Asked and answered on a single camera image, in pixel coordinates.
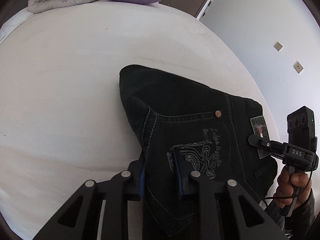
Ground white flat pillow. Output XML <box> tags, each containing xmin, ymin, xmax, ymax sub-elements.
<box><xmin>0</xmin><ymin>8</ymin><xmax>34</xmax><ymax>44</ymax></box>

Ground black embroidered jeans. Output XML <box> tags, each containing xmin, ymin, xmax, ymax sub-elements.
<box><xmin>119</xmin><ymin>65</ymin><xmax>278</xmax><ymax>239</ymax></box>

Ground white bed mattress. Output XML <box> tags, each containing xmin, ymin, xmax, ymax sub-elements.
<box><xmin>1</xmin><ymin>0</ymin><xmax>279</xmax><ymax>239</ymax></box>

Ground beige wall switch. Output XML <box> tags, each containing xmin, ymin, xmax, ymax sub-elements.
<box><xmin>274</xmin><ymin>42</ymin><xmax>283</xmax><ymax>51</ymax></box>

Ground person's right hand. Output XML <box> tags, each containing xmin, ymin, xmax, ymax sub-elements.
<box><xmin>273</xmin><ymin>166</ymin><xmax>312</xmax><ymax>209</ymax></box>

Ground beige wall socket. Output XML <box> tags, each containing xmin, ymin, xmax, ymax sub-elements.
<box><xmin>293</xmin><ymin>61</ymin><xmax>304</xmax><ymax>74</ymax></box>

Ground black cable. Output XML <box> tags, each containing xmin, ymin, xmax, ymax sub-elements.
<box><xmin>260</xmin><ymin>169</ymin><xmax>315</xmax><ymax>215</ymax></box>

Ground black camera box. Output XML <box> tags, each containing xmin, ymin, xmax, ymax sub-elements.
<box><xmin>287</xmin><ymin>106</ymin><xmax>317</xmax><ymax>153</ymax></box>

